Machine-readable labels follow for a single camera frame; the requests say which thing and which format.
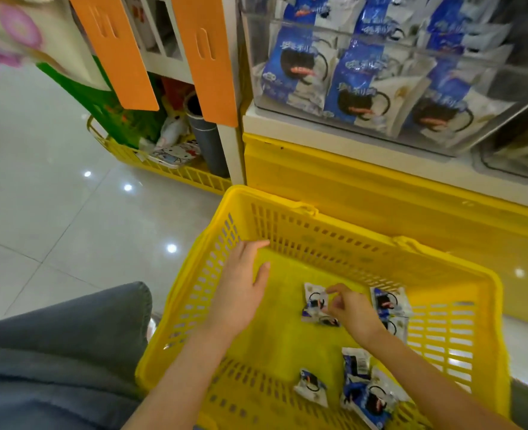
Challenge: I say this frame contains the white plush toy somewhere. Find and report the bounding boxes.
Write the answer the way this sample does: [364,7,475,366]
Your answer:
[156,113,190,149]

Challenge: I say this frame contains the pile of blue packets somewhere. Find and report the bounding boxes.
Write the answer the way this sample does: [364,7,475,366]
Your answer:
[251,0,515,146]

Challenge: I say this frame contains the person's right forearm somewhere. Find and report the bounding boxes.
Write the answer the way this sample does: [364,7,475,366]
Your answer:
[361,330,522,430]

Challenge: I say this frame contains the person's left leg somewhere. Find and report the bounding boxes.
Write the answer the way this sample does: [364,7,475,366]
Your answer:
[0,281,153,430]

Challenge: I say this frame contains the person's right hand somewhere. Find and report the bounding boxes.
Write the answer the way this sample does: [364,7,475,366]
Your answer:
[321,283,388,350]

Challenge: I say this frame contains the white printed flat box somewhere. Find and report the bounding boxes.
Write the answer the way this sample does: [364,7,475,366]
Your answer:
[147,140,202,170]

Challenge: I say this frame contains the person's left forearm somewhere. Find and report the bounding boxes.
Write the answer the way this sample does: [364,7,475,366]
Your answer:
[122,324,233,430]

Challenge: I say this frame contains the yellow shelf base panel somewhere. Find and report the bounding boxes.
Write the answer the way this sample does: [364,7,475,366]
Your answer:
[243,132,528,330]

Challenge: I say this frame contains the grey cylinder tube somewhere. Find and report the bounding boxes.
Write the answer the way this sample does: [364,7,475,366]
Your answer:
[183,91,230,179]

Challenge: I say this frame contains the pink floral printed bag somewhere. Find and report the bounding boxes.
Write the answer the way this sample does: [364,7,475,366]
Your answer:
[0,0,111,93]

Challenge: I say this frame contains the white rack frame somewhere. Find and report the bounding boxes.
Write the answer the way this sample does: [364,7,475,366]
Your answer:
[124,0,247,187]

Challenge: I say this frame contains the white shelf board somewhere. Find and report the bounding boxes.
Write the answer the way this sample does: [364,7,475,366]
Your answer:
[241,102,528,214]

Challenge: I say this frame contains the orange plastic panel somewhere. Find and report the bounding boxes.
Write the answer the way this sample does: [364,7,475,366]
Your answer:
[169,0,239,128]
[67,0,160,112]

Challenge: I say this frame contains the person's left hand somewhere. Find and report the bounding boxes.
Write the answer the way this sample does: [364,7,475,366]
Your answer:
[206,239,272,339]

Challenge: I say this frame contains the clear acrylic display bin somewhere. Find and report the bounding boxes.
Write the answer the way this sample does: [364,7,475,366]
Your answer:
[241,0,528,157]
[472,96,528,184]

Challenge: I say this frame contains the yellow plastic shopping basket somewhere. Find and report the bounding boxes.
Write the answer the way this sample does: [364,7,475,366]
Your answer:
[135,185,512,430]
[87,114,233,196]

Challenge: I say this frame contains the green printed bag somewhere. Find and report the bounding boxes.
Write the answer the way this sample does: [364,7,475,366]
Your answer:
[37,55,168,149]

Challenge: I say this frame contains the blue white snack packet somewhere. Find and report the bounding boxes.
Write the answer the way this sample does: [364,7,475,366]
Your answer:
[381,315,410,345]
[301,282,341,328]
[371,286,413,319]
[294,369,329,408]
[340,368,409,430]
[341,347,372,382]

